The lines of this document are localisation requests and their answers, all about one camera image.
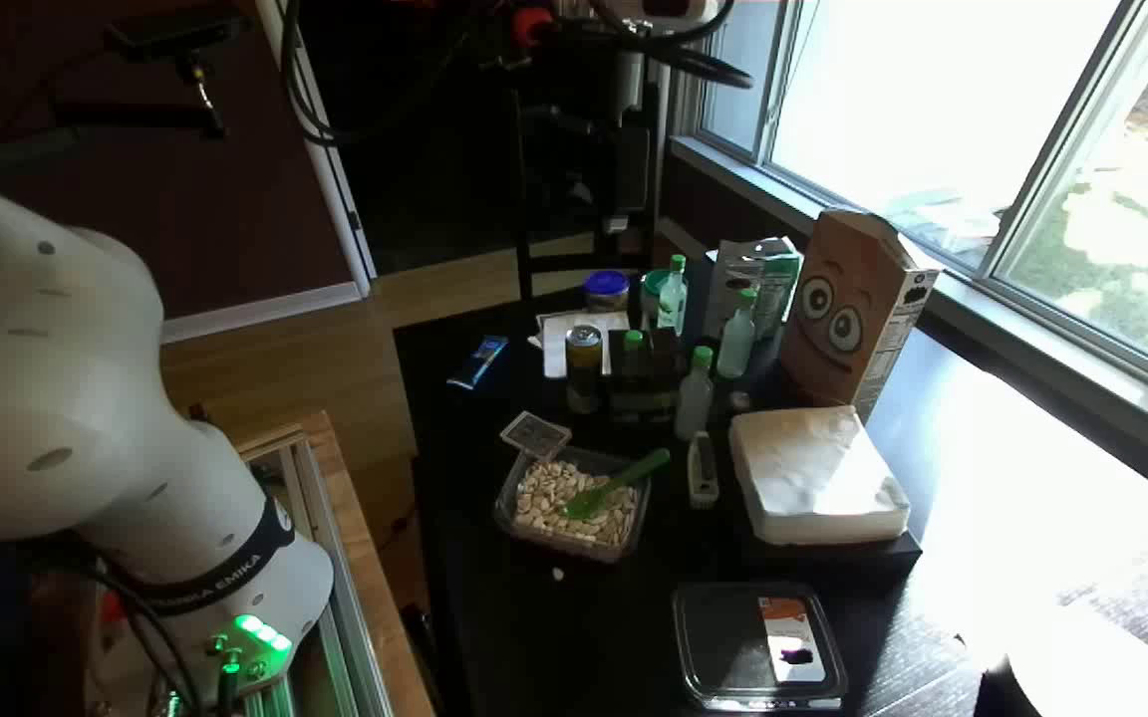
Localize cardboard drink package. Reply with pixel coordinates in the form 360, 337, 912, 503
602, 329, 684, 430

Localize can with blue lid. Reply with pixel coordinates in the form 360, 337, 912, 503
583, 267, 638, 319

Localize blue snack bar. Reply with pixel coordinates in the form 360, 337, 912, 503
441, 329, 516, 396

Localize green plastic spoon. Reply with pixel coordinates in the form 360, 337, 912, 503
562, 446, 675, 524

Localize clear container with popcorn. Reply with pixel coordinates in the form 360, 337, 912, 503
489, 441, 656, 571

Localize black wooden chair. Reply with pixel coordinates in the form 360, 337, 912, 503
512, 76, 675, 319

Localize white green carton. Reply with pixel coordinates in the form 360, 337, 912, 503
704, 232, 805, 392

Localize black tripod stand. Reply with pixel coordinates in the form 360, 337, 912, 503
497, 0, 756, 255

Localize white styrofoam container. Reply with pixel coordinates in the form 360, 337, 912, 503
727, 401, 912, 548

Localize brown cardboard box with face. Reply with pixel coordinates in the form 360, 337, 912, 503
777, 206, 943, 424

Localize wooden robot platform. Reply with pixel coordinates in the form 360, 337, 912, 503
233, 406, 440, 717

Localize aluminium rails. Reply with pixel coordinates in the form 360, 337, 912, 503
247, 441, 365, 717

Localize black container with clear lid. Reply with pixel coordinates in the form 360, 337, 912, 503
668, 579, 854, 717

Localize white plate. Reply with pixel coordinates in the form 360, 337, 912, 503
1006, 603, 1148, 717

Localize large window with white frame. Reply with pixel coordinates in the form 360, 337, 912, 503
668, 0, 1148, 441

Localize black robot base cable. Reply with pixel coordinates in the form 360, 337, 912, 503
60, 548, 207, 717

